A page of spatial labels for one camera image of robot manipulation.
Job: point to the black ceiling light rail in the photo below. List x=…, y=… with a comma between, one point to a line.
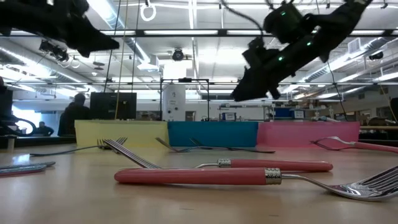
x=388, y=32

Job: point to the black monitor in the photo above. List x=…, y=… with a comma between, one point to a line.
x=105, y=105

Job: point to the white ceiling vent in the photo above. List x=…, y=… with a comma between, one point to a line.
x=354, y=45

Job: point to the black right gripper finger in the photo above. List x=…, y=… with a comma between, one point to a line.
x=248, y=88

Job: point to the blue plastic bin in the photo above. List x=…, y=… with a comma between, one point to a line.
x=214, y=132

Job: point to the white cabinet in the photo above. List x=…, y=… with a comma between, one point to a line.
x=174, y=102

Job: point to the black ceiling mounted device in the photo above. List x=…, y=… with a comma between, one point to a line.
x=54, y=49

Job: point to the yellow plastic bin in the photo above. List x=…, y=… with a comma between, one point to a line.
x=124, y=132

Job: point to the small white post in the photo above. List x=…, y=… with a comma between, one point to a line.
x=11, y=143

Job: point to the black ceiling dome camera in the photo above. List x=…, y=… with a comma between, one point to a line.
x=178, y=55

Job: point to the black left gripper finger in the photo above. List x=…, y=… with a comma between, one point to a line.
x=96, y=42

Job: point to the person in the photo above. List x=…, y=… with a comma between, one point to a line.
x=43, y=130
x=73, y=118

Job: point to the pink plastic bin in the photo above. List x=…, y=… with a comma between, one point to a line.
x=298, y=132

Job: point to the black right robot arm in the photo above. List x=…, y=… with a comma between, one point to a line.
x=342, y=15

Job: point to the blue box with white label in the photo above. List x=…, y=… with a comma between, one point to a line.
x=228, y=116

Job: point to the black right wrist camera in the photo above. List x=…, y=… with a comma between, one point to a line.
x=255, y=54

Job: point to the blue storage crate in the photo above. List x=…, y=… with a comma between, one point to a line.
x=286, y=112

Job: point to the dark box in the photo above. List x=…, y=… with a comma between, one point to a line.
x=6, y=102

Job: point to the black metal frame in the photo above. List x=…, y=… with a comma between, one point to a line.
x=186, y=79

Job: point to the black ceiling dome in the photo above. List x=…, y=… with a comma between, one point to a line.
x=376, y=56

